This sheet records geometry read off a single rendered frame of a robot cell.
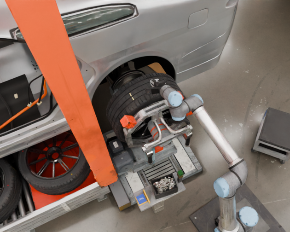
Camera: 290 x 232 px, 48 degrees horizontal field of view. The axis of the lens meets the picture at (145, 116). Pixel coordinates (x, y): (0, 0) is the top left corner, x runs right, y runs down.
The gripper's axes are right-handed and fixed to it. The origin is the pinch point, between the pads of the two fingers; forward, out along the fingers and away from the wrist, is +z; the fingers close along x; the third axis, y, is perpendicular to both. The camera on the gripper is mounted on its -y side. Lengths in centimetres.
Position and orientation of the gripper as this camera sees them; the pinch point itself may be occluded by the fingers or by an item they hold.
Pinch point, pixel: (150, 82)
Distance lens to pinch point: 240.8
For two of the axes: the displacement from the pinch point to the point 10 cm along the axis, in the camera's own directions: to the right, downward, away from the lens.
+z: -4.0, -4.2, 8.2
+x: -1.8, -8.4, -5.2
